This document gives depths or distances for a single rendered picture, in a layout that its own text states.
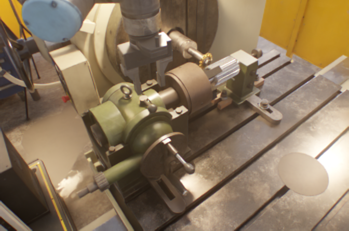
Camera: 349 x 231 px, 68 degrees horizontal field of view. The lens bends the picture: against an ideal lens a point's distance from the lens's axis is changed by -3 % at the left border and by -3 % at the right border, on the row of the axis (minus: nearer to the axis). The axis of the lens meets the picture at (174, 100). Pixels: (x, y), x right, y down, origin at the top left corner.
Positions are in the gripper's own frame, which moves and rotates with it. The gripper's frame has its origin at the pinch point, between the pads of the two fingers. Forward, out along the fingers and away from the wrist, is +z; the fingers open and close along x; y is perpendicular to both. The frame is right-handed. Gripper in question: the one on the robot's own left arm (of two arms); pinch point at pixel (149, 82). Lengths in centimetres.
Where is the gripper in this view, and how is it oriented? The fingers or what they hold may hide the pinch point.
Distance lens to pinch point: 76.1
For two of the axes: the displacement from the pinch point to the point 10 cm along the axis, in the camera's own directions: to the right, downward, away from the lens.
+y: -4.6, -6.0, 6.5
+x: -8.9, 3.4, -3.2
